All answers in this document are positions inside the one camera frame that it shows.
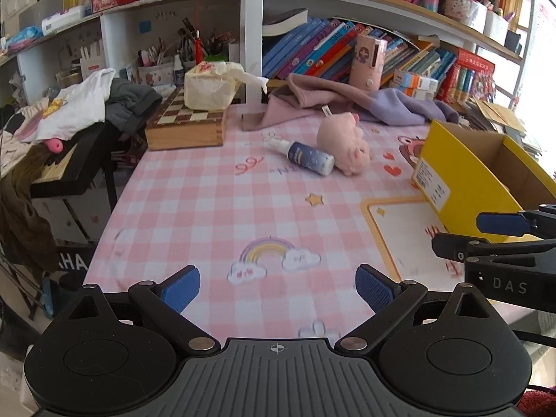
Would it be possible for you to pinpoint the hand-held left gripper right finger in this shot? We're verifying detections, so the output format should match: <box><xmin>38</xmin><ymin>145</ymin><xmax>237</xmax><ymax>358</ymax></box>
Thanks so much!
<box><xmin>336</xmin><ymin>264</ymin><xmax>500</xmax><ymax>355</ymax></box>

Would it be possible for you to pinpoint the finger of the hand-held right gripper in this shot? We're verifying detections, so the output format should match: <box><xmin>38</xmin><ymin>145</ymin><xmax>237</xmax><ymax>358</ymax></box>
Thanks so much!
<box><xmin>476</xmin><ymin>203</ymin><xmax>556</xmax><ymax>236</ymax></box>
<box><xmin>432</xmin><ymin>232</ymin><xmax>556</xmax><ymax>263</ymax></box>

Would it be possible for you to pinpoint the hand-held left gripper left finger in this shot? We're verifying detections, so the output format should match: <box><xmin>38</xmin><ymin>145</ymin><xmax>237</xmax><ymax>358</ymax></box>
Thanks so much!
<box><xmin>65</xmin><ymin>264</ymin><xmax>222</xmax><ymax>355</ymax></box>

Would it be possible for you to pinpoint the yellow cardboard box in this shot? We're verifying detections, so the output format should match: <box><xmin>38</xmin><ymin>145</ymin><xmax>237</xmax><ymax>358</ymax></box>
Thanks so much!
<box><xmin>411</xmin><ymin>119</ymin><xmax>552</xmax><ymax>244</ymax></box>

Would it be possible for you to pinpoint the white storage container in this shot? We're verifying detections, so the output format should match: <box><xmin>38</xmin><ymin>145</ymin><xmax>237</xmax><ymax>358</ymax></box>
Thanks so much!
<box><xmin>484</xmin><ymin>9</ymin><xmax>509</xmax><ymax>46</ymax></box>

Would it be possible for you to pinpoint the stack of books and papers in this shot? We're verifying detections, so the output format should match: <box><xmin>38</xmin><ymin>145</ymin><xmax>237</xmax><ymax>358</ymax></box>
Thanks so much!
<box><xmin>460</xmin><ymin>100</ymin><xmax>543</xmax><ymax>157</ymax></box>

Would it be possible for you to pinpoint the brown paper envelope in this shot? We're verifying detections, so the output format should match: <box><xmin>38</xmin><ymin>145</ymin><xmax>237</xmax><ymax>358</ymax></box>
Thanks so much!
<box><xmin>475</xmin><ymin>98</ymin><xmax>526</xmax><ymax>133</ymax></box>

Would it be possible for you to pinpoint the red fuzzy garment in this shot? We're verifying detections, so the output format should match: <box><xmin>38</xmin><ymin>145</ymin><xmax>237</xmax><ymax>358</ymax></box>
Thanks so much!
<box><xmin>519</xmin><ymin>392</ymin><xmax>556</xmax><ymax>417</ymax></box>

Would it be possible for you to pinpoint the colourful paper figure decoration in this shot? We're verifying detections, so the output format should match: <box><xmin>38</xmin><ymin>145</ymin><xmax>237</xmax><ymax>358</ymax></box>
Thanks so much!
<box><xmin>467</xmin><ymin>69</ymin><xmax>494</xmax><ymax>101</ymax></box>

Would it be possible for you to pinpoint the red thick book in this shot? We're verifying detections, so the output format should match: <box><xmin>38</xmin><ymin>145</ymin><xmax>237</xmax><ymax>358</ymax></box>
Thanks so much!
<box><xmin>438</xmin><ymin>65</ymin><xmax>467</xmax><ymax>104</ymax></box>

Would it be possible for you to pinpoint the dark blue spray bottle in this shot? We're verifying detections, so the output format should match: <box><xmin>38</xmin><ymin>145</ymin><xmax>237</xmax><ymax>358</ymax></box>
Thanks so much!
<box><xmin>266</xmin><ymin>137</ymin><xmax>336</xmax><ymax>177</ymax></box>

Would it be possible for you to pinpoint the pink plush pig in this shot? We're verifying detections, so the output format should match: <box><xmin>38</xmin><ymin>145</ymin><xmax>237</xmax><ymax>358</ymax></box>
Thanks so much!
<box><xmin>316</xmin><ymin>112</ymin><xmax>372</xmax><ymax>177</ymax></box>

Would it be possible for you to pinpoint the wooden chess box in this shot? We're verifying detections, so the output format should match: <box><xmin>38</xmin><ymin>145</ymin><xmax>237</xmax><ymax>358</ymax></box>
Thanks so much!
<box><xmin>145</xmin><ymin>87</ymin><xmax>228</xmax><ymax>152</ymax></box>

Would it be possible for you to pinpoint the large red dictionary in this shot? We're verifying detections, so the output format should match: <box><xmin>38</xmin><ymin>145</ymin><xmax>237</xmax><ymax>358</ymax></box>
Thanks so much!
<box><xmin>452</xmin><ymin>48</ymin><xmax>496</xmax><ymax>74</ymax></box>

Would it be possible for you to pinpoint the grey garment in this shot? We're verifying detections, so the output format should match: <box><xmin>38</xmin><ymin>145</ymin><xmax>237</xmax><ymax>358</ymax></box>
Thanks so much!
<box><xmin>104</xmin><ymin>78</ymin><xmax>163</xmax><ymax>133</ymax></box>

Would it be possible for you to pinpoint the pink cylindrical humidifier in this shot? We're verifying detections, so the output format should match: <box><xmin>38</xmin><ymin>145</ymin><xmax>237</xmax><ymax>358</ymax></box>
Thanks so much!
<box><xmin>349</xmin><ymin>35</ymin><xmax>388</xmax><ymax>92</ymax></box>

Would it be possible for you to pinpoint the cream tissue pack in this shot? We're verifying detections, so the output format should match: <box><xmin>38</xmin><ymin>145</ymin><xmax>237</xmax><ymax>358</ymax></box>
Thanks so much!
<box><xmin>183</xmin><ymin>61</ymin><xmax>270</xmax><ymax>111</ymax></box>

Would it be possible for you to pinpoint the pink and lilac fleece cloth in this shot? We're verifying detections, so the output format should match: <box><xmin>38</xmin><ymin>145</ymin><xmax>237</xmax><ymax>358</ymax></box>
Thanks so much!
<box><xmin>241</xmin><ymin>73</ymin><xmax>461</xmax><ymax>133</ymax></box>

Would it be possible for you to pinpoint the white printed shirt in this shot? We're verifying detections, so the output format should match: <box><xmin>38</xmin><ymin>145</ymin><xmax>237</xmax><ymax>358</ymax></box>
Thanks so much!
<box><xmin>19</xmin><ymin>68</ymin><xmax>116</xmax><ymax>142</ymax></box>

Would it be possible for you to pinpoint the floral pencil cup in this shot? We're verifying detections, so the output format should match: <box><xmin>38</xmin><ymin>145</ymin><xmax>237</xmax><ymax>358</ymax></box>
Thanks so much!
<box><xmin>443</xmin><ymin>0</ymin><xmax>487</xmax><ymax>31</ymax></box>

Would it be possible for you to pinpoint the desk organiser with pens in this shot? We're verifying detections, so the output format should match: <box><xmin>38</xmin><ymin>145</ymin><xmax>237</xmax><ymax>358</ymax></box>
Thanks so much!
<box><xmin>138</xmin><ymin>17</ymin><xmax>239</xmax><ymax>88</ymax></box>

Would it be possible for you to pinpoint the white paper cutout box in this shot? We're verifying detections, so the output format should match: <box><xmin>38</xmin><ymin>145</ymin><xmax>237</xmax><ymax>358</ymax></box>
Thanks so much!
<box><xmin>79</xmin><ymin>39</ymin><xmax>107</xmax><ymax>79</ymax></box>

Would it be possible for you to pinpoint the row of blue picture books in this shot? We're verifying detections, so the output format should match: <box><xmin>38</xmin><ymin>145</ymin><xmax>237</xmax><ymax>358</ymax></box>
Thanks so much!
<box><xmin>261</xmin><ymin>17</ymin><xmax>457</xmax><ymax>96</ymax></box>

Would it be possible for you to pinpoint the white bookshelf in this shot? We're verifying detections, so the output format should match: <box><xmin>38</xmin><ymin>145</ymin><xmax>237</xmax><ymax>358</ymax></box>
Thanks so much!
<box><xmin>0</xmin><ymin>0</ymin><xmax>537</xmax><ymax>109</ymax></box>

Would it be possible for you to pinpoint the white rectangular pack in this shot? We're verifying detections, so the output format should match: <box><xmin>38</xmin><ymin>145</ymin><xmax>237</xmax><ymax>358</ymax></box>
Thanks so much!
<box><xmin>41</xmin><ymin>6</ymin><xmax>85</xmax><ymax>35</ymax></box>

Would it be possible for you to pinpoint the blue and pink packet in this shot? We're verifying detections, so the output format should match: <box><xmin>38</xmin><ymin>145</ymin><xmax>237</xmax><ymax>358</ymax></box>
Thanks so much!
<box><xmin>6</xmin><ymin>26</ymin><xmax>44</xmax><ymax>50</ymax></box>

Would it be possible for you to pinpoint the black cable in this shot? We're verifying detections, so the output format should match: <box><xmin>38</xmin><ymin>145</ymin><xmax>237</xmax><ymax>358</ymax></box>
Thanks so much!
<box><xmin>513</xmin><ymin>330</ymin><xmax>556</xmax><ymax>394</ymax></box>

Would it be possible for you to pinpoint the grey metal frame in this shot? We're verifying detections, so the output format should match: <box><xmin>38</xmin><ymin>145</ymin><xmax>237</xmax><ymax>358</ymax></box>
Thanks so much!
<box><xmin>0</xmin><ymin>243</ymin><xmax>48</xmax><ymax>322</ymax></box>

